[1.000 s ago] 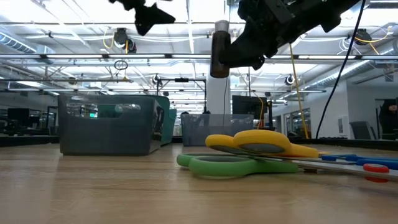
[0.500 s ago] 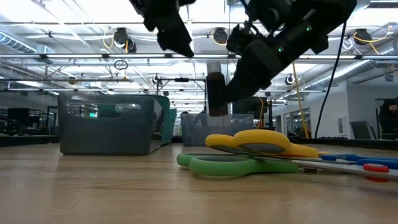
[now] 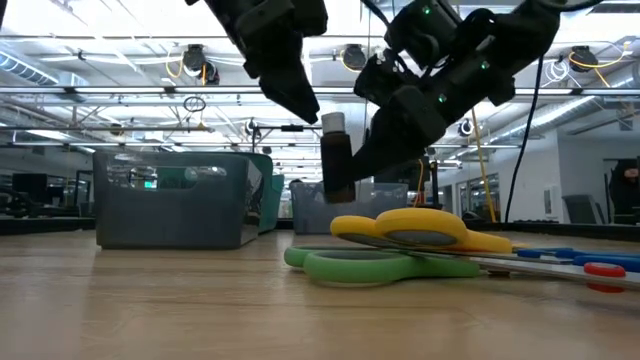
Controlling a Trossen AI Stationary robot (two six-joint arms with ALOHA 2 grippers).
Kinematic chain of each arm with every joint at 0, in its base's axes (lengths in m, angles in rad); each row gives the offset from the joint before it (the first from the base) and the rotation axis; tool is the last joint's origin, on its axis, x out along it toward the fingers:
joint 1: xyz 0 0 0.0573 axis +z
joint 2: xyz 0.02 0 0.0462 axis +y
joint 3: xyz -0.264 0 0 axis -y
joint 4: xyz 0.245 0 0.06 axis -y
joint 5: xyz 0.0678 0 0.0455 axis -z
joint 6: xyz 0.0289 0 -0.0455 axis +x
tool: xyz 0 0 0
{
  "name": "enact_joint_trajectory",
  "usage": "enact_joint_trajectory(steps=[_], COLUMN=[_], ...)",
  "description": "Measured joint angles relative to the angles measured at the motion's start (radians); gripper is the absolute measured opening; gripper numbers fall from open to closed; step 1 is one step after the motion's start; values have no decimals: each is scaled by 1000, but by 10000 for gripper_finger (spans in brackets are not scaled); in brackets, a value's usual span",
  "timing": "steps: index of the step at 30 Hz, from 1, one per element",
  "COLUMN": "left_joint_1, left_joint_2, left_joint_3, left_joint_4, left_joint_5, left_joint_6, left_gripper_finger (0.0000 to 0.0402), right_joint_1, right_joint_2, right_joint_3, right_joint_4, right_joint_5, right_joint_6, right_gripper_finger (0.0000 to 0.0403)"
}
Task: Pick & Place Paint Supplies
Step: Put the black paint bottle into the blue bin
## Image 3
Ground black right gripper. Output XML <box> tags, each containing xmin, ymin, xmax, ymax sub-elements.
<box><xmin>349</xmin><ymin>44</ymin><xmax>516</xmax><ymax>184</ymax></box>

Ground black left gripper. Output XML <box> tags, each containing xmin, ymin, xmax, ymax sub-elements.
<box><xmin>184</xmin><ymin>0</ymin><xmax>329</xmax><ymax>126</ymax></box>

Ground brown paint bottle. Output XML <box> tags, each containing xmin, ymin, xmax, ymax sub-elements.
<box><xmin>320</xmin><ymin>112</ymin><xmax>358</xmax><ymax>205</ymax></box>

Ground yellow-handled scissors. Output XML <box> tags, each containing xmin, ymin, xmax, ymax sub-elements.
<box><xmin>329</xmin><ymin>208</ymin><xmax>576</xmax><ymax>266</ymax></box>

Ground green-handled scissors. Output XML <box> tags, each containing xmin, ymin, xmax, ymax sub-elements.
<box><xmin>283</xmin><ymin>245</ymin><xmax>640</xmax><ymax>292</ymax></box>

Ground grey translucent plastic bin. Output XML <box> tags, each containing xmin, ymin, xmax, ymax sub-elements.
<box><xmin>92</xmin><ymin>151</ymin><xmax>265</xmax><ymax>251</ymax></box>
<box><xmin>289</xmin><ymin>180</ymin><xmax>409</xmax><ymax>236</ymax></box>

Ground blue-handled scissors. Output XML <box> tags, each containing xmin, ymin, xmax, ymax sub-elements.
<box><xmin>516</xmin><ymin>247</ymin><xmax>640</xmax><ymax>274</ymax></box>

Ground red-handled scissors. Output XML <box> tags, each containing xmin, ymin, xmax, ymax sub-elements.
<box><xmin>583</xmin><ymin>262</ymin><xmax>627</xmax><ymax>295</ymax></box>

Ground black computer monitor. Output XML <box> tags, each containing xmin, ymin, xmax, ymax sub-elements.
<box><xmin>377</xmin><ymin>157</ymin><xmax>432</xmax><ymax>194</ymax></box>
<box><xmin>12</xmin><ymin>172</ymin><xmax>49</xmax><ymax>204</ymax></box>

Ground teal plastic bin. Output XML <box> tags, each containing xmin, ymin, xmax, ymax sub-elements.
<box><xmin>242</xmin><ymin>152</ymin><xmax>285</xmax><ymax>235</ymax></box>

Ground grey office chair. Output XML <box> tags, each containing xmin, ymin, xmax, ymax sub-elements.
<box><xmin>562</xmin><ymin>193</ymin><xmax>606</xmax><ymax>225</ymax></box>

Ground person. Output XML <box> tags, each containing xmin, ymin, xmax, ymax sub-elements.
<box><xmin>608</xmin><ymin>158</ymin><xmax>640</xmax><ymax>225</ymax></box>

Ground black background gantry frame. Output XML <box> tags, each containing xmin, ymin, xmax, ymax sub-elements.
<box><xmin>252</xmin><ymin>124</ymin><xmax>324</xmax><ymax>156</ymax></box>

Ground yellow hanging cable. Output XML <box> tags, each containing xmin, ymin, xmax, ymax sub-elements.
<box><xmin>469</xmin><ymin>107</ymin><xmax>498</xmax><ymax>224</ymax></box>

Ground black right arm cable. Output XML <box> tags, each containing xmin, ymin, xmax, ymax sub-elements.
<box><xmin>503</xmin><ymin>54</ymin><xmax>546</xmax><ymax>224</ymax></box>

